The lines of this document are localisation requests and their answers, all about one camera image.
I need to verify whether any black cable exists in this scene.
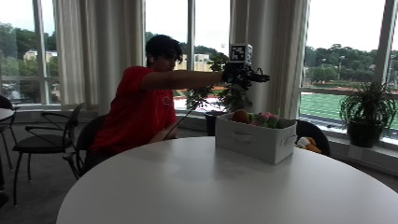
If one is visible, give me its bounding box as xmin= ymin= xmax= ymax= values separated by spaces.
xmin=161 ymin=108 xmax=195 ymax=141

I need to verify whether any black round-backed chair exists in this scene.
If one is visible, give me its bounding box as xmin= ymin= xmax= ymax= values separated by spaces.
xmin=294 ymin=119 xmax=331 ymax=158

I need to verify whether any white fabric storage box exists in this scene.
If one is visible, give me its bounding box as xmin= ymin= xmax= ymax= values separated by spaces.
xmin=214 ymin=112 xmax=298 ymax=165

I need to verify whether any pink and green soft toy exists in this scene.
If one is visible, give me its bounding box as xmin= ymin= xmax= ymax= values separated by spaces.
xmin=247 ymin=111 xmax=280 ymax=129

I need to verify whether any white and orange soft toy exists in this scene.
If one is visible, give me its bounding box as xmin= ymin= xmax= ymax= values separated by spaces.
xmin=294 ymin=136 xmax=322 ymax=154

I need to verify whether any dark round table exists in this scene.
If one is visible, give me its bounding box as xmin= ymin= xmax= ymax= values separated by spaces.
xmin=0 ymin=107 xmax=16 ymax=122

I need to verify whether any leafy potted plant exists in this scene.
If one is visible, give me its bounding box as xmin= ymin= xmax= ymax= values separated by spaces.
xmin=183 ymin=52 xmax=254 ymax=137

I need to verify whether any black chair with armrests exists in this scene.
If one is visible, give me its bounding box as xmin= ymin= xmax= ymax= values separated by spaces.
xmin=10 ymin=102 xmax=85 ymax=206

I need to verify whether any white marker cube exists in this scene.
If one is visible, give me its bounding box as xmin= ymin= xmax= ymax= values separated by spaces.
xmin=229 ymin=43 xmax=254 ymax=65

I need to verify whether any spiky potted plant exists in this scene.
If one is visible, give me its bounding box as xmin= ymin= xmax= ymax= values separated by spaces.
xmin=338 ymin=81 xmax=398 ymax=148

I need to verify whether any white curtain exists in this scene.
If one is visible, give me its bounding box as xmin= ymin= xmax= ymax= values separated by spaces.
xmin=229 ymin=0 xmax=311 ymax=120
xmin=52 ymin=0 xmax=146 ymax=116

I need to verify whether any the person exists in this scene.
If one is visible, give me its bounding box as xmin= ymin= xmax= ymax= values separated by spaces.
xmin=81 ymin=34 xmax=271 ymax=175

